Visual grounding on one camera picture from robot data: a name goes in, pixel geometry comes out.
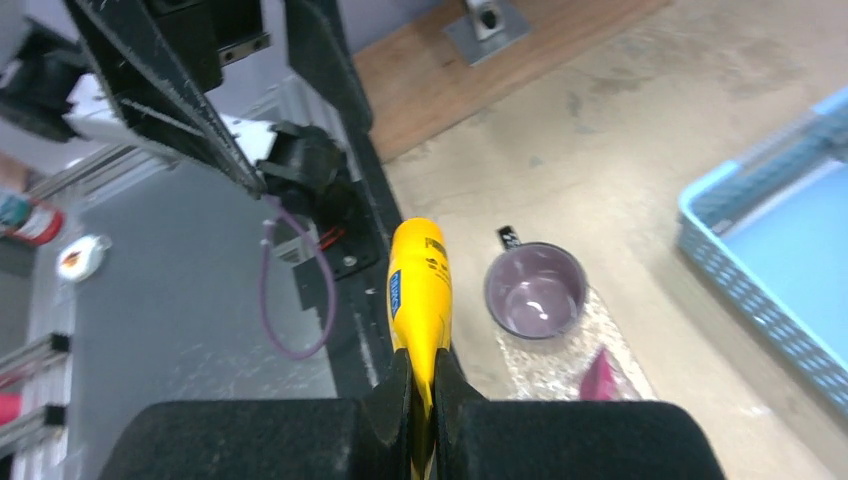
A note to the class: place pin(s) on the round white orange sticker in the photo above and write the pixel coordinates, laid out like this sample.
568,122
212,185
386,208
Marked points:
82,258

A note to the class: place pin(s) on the red white canister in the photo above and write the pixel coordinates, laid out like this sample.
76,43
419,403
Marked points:
29,220

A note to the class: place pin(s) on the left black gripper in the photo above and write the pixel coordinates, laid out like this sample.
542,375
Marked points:
156,60

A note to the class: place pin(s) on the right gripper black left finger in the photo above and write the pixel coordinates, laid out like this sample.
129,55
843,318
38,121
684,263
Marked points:
339,438

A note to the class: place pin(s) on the pink toothpaste tube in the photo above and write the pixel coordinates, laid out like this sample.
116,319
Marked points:
605,380

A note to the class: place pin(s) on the clear textured oval tray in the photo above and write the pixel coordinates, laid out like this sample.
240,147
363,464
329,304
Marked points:
551,369

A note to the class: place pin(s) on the yellow toothpaste tube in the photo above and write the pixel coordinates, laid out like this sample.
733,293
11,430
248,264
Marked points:
419,305

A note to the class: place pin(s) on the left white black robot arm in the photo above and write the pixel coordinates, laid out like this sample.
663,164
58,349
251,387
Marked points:
41,67

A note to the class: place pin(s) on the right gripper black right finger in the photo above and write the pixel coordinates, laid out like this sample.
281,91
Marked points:
478,438

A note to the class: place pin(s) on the purple translucent mug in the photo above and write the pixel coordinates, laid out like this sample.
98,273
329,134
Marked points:
535,290

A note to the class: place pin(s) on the aluminium frame rail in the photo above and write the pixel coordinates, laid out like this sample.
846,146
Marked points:
37,306

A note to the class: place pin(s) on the brown wooden board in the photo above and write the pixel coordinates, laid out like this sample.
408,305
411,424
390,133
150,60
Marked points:
418,84

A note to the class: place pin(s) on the light blue perforated basket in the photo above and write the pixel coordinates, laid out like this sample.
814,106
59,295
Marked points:
769,229

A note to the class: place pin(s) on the grey metal bracket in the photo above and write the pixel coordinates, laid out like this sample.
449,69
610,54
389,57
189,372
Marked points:
485,28

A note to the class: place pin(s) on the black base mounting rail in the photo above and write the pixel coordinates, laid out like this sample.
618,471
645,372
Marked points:
342,195

